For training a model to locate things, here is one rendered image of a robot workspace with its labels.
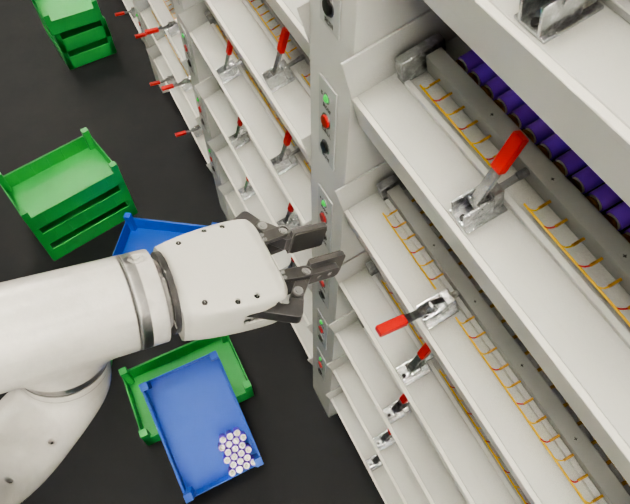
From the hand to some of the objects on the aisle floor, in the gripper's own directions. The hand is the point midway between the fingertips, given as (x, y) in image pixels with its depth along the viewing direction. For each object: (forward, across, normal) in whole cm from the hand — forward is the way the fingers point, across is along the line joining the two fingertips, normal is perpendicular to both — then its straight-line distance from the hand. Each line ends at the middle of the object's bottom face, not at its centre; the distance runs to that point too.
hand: (315, 252), depth 57 cm
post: (+44, +15, +96) cm, 106 cm away
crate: (+12, +78, +103) cm, 130 cm away
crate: (+3, +23, +100) cm, 102 cm away
